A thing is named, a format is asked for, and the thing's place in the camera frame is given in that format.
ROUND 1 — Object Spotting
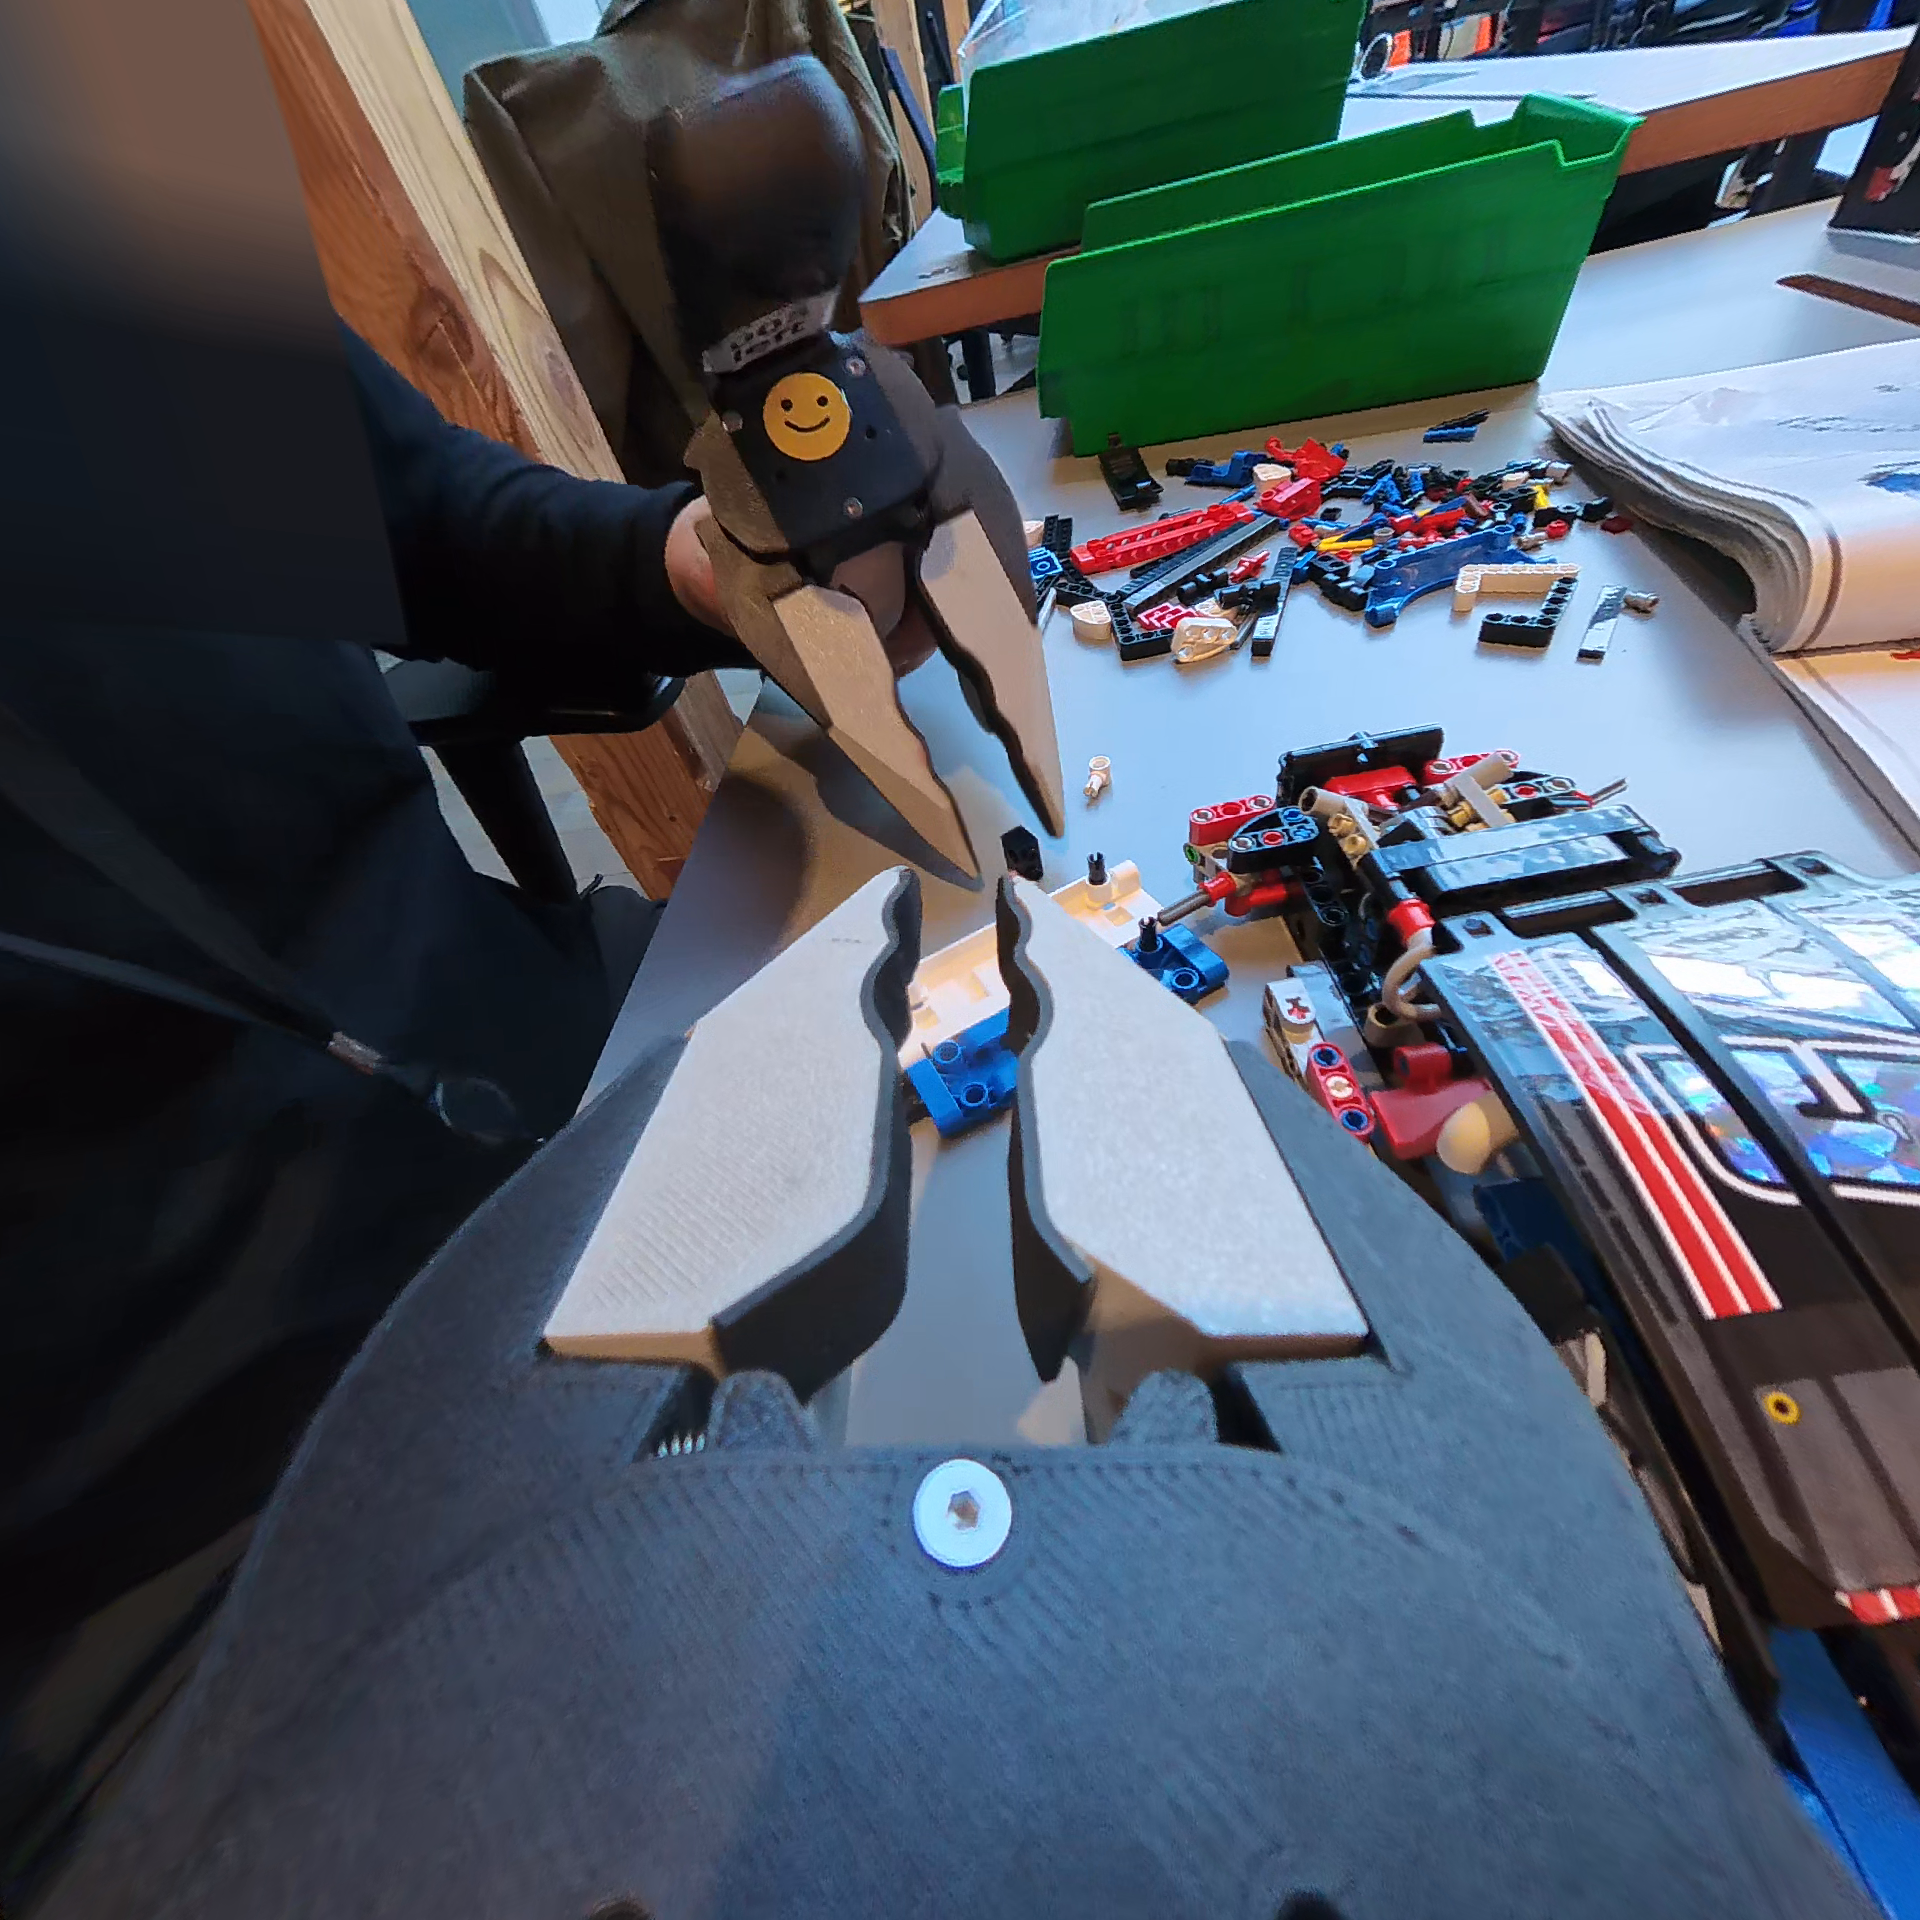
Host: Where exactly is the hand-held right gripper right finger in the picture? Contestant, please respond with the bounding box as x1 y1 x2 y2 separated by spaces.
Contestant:
994 878 1372 1427

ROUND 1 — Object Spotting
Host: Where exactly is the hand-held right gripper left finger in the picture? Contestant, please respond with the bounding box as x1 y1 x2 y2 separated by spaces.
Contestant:
544 867 925 1401

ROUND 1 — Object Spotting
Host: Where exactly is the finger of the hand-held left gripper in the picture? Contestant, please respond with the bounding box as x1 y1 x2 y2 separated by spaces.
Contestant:
915 517 1070 843
763 581 985 892

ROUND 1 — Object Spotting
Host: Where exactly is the blue and white brick panel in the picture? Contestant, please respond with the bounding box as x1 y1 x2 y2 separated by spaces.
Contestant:
898 856 1233 1139

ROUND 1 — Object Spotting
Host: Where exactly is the pile of toy bricks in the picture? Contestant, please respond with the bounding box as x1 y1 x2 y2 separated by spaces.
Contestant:
1025 411 1661 668

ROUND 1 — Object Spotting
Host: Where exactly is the person's left forearm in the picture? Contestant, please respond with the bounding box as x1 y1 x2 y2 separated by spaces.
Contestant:
337 337 722 680

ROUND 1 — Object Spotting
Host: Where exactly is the wooden desk leg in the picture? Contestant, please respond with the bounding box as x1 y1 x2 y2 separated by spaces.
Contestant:
246 0 746 904

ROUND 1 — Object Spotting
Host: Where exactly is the grey desk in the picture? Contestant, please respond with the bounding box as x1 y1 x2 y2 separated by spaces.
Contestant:
586 196 1920 1502

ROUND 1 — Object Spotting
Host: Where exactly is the person's left hand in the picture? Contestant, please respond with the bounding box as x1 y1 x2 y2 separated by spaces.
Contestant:
663 495 755 632

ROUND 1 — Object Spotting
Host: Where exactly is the olive jacket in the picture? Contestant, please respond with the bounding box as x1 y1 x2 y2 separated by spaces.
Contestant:
461 0 921 486

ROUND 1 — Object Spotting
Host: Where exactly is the black office chair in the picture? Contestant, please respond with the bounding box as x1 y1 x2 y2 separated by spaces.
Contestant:
378 658 687 904

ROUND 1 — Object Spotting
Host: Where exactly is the green plastic bin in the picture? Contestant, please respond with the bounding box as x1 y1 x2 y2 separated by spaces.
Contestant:
1032 90 1646 461
931 0 1372 267

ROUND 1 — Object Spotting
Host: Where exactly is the toy brick car chassis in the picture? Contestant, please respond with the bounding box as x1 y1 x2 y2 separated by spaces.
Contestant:
1182 725 1920 1640

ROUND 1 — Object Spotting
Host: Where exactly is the white angled beam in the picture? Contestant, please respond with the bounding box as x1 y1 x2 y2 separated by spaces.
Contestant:
1450 559 1583 618

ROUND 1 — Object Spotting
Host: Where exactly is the black angled beam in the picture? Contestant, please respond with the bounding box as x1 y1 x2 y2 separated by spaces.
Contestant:
1475 574 1583 653

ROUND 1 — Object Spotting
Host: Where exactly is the person's dark clothing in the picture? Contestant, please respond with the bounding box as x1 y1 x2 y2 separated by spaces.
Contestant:
0 301 662 1802

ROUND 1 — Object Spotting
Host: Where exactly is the building instruction booklet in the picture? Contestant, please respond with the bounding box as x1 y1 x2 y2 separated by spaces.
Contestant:
1535 337 1920 845

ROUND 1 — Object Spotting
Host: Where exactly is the toy car set box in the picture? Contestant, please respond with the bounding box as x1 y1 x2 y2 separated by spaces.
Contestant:
1827 109 1920 245

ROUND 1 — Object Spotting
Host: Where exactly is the blue arched frame piece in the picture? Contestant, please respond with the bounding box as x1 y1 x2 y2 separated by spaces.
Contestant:
1362 526 1520 632

